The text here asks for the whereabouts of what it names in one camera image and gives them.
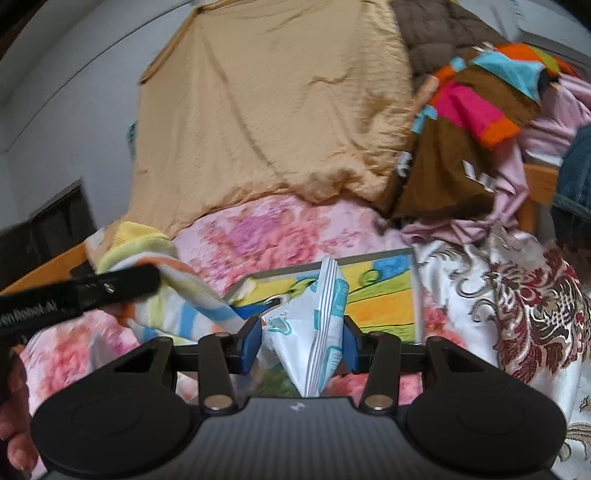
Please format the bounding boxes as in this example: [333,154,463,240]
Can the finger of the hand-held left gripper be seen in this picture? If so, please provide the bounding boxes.
[69,264,162,311]

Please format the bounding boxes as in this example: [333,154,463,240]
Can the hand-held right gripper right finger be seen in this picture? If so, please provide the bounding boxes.
[342,316,485,411]

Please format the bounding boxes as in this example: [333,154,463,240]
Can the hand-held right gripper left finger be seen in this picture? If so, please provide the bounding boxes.
[111,318,264,412]

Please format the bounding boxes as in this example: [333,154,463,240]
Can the white teal wipes packet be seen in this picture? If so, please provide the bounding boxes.
[259,256,349,398]

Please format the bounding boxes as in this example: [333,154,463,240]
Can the cartoon print tray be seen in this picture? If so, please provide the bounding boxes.
[228,247,428,347]

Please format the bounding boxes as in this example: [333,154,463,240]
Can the striped pastel towel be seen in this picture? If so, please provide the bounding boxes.
[85,222,250,347]

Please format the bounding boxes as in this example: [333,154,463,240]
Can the person's left hand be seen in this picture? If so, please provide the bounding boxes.
[0,355,40,472]

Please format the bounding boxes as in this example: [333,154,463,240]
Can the green patterned packet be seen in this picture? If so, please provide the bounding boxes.
[259,367,301,398]

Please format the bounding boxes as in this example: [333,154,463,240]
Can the pink floral bed sheet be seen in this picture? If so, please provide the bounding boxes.
[14,194,430,480]

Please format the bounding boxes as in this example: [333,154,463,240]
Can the white gold brocade cloth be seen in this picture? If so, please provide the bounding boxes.
[416,226,591,476]

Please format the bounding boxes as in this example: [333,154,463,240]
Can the brown colourful striped garment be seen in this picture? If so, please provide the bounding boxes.
[390,41,583,217]

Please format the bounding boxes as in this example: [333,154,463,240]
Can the yellow quilt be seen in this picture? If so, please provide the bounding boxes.
[131,0,416,241]

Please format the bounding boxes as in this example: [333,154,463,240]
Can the lavender cloth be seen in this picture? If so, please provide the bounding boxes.
[402,74,591,245]

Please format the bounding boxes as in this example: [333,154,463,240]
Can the blue jeans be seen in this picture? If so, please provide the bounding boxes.
[549,124,591,245]

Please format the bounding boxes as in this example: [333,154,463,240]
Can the brown quilted blanket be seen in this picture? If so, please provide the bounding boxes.
[390,0,504,79]

